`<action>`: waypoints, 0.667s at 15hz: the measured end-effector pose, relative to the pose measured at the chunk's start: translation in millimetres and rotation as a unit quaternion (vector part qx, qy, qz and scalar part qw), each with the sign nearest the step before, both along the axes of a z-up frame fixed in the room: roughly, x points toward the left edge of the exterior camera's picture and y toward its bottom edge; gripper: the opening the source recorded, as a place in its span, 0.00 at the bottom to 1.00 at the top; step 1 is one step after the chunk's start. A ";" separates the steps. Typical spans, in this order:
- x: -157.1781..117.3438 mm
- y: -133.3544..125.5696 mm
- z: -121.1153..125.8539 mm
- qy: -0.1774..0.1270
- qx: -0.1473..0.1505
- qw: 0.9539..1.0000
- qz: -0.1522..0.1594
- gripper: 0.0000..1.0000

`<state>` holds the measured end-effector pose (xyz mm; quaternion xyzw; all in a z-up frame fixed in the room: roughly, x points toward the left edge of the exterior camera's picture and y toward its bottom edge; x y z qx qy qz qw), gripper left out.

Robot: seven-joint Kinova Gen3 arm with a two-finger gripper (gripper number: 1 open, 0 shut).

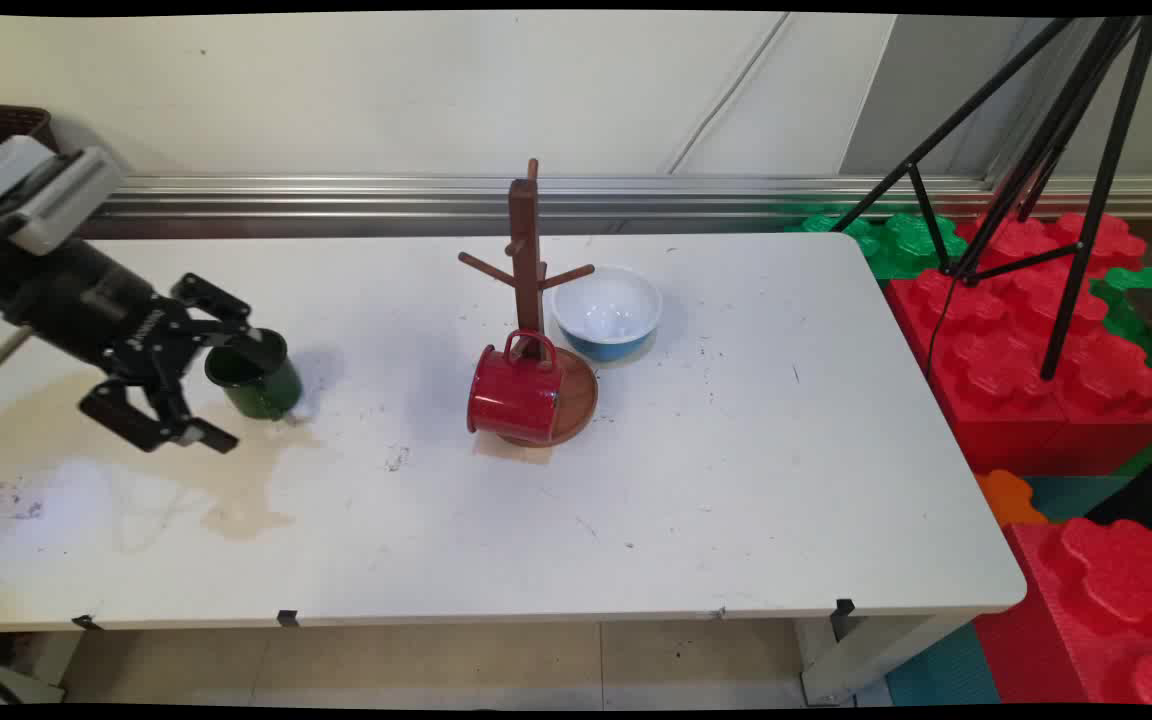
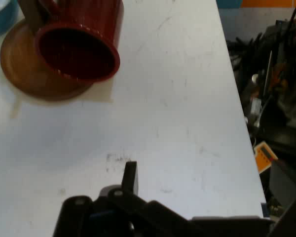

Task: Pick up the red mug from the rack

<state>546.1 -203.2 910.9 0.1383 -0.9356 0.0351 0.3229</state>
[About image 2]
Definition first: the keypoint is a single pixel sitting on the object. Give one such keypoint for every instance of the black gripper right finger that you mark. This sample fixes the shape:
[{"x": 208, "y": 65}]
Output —
[{"x": 284, "y": 185}]

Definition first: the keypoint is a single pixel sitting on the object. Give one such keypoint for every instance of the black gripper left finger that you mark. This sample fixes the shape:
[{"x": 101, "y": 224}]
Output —
[{"x": 129, "y": 177}]

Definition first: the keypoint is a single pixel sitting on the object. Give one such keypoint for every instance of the red speckled ceramic mug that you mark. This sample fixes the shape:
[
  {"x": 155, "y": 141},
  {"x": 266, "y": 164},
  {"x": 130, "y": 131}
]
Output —
[{"x": 98, "y": 24}]

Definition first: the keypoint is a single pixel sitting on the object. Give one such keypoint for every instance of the dark table edge clip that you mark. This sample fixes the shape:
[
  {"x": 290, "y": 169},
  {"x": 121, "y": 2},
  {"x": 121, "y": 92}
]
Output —
[{"x": 265, "y": 209}]

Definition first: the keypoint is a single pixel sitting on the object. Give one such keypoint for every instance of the yellow handheld meter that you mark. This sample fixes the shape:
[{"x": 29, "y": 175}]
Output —
[{"x": 264, "y": 155}]

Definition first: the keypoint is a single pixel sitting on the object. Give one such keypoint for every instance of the silver metal knob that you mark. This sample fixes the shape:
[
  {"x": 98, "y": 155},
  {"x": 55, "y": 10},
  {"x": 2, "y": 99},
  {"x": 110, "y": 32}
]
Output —
[{"x": 255, "y": 78}]

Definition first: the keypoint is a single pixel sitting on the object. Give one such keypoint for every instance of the brown wooden mug tree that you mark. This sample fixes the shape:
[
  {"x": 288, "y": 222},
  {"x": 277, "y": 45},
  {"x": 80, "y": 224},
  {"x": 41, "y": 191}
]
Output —
[{"x": 22, "y": 74}]

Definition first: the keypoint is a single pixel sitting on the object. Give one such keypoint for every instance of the orange foam panel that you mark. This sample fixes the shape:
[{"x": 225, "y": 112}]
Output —
[{"x": 266, "y": 3}]

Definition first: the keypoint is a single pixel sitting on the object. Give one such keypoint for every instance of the blue bowl white inside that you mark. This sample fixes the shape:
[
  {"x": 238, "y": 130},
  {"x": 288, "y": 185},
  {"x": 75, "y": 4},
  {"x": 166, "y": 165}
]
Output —
[{"x": 2, "y": 19}]

